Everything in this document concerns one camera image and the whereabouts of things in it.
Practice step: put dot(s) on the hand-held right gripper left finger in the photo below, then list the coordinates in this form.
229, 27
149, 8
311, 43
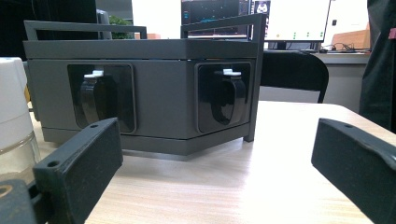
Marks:
77, 168

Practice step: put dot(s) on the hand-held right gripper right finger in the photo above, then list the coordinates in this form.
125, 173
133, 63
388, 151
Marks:
358, 165

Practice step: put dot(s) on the white-lidded glass jar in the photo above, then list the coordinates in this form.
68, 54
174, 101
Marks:
12, 102

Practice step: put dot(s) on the grey corner storage rack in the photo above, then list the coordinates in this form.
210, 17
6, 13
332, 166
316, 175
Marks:
162, 93

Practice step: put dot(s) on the black folding chair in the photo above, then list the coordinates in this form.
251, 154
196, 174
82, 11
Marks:
292, 71

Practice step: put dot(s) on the brown cardboard box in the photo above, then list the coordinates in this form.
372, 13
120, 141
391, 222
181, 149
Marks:
351, 39

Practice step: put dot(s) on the green plant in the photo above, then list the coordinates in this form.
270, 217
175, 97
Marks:
120, 25

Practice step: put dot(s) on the monitor with white screen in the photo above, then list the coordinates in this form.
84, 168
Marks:
295, 18

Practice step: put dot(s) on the monitor with dark screen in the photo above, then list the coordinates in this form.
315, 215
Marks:
211, 15

